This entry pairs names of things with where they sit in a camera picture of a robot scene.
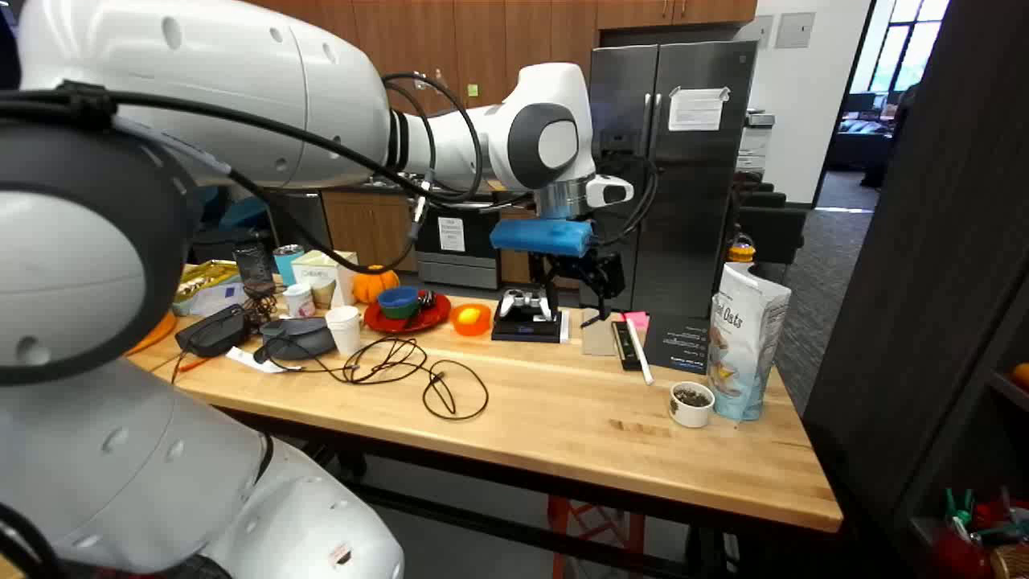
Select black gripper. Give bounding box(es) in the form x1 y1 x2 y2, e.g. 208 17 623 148
573 251 629 320

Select black usb cable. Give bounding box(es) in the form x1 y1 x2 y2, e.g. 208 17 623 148
269 330 492 423

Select tan block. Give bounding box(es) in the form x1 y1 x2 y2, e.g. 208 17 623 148
580 316 621 359

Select black remote control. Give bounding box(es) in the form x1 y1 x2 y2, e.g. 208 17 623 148
608 319 644 373

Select white marker pen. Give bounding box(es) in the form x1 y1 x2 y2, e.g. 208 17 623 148
623 319 657 386

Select grey game controller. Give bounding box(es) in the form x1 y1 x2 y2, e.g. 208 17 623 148
495 285 558 328

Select flat black box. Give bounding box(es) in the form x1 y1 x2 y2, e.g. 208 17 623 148
488 310 565 348

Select black printed box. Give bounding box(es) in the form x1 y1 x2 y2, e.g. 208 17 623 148
644 313 718 376

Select black refrigerator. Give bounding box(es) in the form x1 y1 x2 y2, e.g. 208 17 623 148
582 37 758 325

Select orange bowl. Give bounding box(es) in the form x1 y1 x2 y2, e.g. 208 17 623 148
451 298 495 342

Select black countertop appliance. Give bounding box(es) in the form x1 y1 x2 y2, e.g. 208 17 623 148
414 202 508 291

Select small white cup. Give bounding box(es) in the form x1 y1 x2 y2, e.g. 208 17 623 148
670 378 718 430

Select white printed carton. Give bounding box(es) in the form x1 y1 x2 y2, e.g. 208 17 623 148
704 261 794 423

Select red plate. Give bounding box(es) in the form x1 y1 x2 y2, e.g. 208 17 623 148
364 291 452 337

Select black low cabinet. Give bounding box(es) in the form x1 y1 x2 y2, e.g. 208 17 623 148
735 173 814 266

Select blue green bowl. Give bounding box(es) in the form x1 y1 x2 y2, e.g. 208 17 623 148
376 284 437 320

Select white paper note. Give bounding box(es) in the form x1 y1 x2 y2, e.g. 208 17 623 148
665 87 734 135

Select orange pumpkin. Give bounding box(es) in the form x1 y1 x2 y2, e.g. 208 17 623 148
352 264 401 304

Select white paper cup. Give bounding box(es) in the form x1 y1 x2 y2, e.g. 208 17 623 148
322 302 368 359

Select white cardboard box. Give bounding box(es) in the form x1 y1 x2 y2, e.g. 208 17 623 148
294 247 364 310

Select brown paper cup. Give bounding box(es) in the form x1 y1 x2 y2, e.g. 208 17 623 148
302 271 337 316

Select white mug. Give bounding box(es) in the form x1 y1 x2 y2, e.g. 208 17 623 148
281 281 319 320

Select teal can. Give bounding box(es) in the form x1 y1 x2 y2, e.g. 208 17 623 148
269 240 308 285

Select dark shelving unit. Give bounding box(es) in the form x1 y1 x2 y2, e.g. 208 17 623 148
802 0 1029 579

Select black pouch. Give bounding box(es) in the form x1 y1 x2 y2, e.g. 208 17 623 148
173 302 257 359

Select printed snack package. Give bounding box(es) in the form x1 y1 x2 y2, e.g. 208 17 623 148
172 258 249 319

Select red green toys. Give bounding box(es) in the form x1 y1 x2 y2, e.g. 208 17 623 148
927 486 1029 579

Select wooden stool red frame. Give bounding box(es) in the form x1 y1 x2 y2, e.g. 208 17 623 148
548 493 649 579

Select black table frame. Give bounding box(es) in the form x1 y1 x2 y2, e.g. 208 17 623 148
239 412 839 579

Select wooden wall cabinets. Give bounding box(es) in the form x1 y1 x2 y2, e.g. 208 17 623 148
251 0 758 122

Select white wall plate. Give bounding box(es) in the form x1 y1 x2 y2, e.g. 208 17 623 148
773 9 817 52

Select black robot cable harness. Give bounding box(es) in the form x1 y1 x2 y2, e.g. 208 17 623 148
0 67 539 284

